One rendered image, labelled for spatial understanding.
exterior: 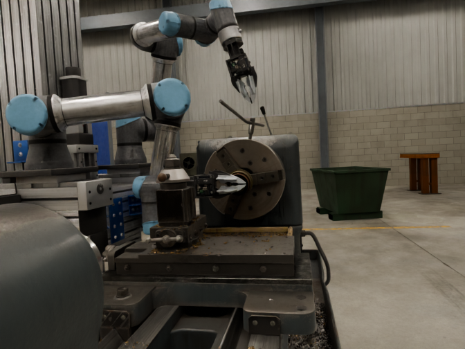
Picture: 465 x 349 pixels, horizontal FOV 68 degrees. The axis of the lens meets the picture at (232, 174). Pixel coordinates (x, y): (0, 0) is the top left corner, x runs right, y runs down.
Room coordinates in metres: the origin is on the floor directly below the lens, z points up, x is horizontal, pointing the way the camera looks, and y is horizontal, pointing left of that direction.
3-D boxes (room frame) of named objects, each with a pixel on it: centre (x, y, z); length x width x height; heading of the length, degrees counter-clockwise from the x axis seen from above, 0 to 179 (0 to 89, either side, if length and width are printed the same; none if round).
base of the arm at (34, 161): (1.20, 0.63, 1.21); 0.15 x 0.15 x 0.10
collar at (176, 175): (0.81, 0.14, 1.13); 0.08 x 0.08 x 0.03
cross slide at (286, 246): (0.80, 0.08, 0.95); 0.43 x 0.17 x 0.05; 79
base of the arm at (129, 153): (1.67, 0.49, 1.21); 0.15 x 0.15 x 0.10
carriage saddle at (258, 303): (0.75, 0.07, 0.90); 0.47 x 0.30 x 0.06; 79
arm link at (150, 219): (1.16, 0.27, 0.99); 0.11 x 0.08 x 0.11; 12
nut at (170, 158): (0.81, 0.14, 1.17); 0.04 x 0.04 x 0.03
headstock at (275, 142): (1.78, -0.11, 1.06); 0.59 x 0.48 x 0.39; 169
